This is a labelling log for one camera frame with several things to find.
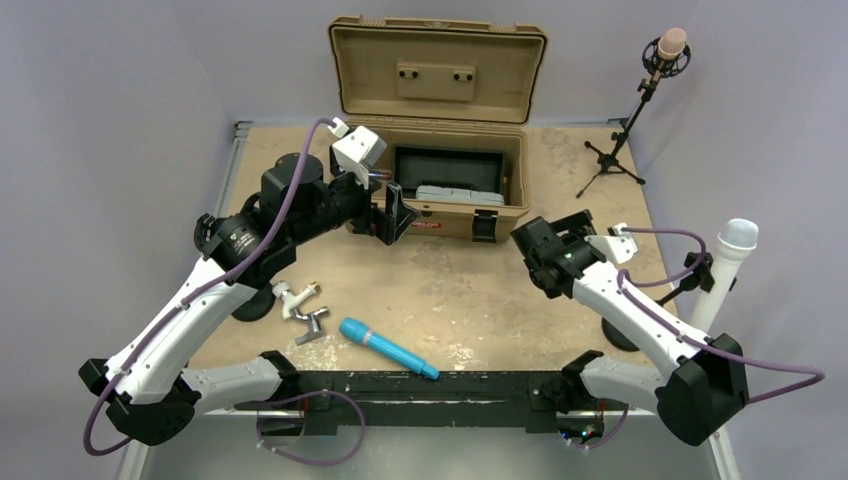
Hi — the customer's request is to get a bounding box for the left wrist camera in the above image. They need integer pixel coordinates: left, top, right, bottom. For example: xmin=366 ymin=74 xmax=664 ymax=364
xmin=328 ymin=118 xmax=387 ymax=191

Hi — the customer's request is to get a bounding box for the grey plastic bit case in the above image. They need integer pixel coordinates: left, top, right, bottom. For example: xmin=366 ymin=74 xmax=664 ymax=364
xmin=415 ymin=185 xmax=505 ymax=206

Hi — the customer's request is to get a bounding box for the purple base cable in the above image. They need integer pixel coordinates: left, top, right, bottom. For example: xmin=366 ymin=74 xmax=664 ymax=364
xmin=256 ymin=390 xmax=367 ymax=468

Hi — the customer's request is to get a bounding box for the blue microphone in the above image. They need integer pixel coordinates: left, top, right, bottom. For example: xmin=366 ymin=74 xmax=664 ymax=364
xmin=339 ymin=317 xmax=440 ymax=381

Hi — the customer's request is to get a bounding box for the white chrome faucet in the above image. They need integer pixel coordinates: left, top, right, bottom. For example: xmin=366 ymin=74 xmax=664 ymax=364
xmin=272 ymin=281 xmax=330 ymax=346

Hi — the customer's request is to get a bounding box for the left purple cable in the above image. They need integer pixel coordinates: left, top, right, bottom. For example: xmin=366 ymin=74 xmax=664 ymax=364
xmin=82 ymin=117 xmax=351 ymax=458

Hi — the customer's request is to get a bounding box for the white microphone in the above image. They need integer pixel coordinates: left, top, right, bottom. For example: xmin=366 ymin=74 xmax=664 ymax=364
xmin=689 ymin=218 xmax=759 ymax=332

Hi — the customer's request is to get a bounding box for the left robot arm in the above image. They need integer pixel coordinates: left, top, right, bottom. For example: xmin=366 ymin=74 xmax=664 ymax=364
xmin=78 ymin=153 xmax=419 ymax=446

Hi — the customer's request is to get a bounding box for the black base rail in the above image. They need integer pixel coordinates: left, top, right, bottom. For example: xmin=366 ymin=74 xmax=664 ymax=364
xmin=248 ymin=370 xmax=623 ymax=442

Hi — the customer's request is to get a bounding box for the black tripod mic stand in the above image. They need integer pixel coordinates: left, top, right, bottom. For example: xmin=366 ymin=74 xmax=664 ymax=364
xmin=575 ymin=37 xmax=691 ymax=198

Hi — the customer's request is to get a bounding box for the left black mic stand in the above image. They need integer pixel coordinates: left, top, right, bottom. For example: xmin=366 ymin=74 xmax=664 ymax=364
xmin=232 ymin=290 xmax=276 ymax=322

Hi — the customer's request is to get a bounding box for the black toolbox tray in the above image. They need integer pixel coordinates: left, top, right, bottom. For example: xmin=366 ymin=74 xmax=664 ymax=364
xmin=392 ymin=145 xmax=506 ymax=194

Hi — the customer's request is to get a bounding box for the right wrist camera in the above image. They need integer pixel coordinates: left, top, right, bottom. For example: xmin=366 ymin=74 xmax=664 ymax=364
xmin=585 ymin=223 xmax=639 ymax=265

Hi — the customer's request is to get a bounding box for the right black mic stand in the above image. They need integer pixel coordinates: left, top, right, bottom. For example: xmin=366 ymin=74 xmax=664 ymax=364
xmin=601 ymin=252 xmax=714 ymax=352

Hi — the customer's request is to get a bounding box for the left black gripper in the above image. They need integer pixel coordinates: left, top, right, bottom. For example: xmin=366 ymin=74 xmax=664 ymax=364
xmin=289 ymin=159 xmax=418 ymax=246

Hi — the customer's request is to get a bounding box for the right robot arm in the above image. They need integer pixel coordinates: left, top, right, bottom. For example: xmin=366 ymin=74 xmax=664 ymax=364
xmin=510 ymin=210 xmax=751 ymax=446

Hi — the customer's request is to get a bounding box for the pink microphone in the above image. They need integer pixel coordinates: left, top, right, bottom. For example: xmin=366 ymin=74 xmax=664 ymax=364
xmin=645 ymin=27 xmax=690 ymax=82

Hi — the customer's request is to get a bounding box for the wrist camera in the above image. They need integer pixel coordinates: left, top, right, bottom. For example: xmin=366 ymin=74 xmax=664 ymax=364
xmin=328 ymin=118 xmax=387 ymax=191
xmin=585 ymin=223 xmax=639 ymax=265

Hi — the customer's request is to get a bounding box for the tan plastic toolbox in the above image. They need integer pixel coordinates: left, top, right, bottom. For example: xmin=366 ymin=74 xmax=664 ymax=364
xmin=328 ymin=16 xmax=548 ymax=243

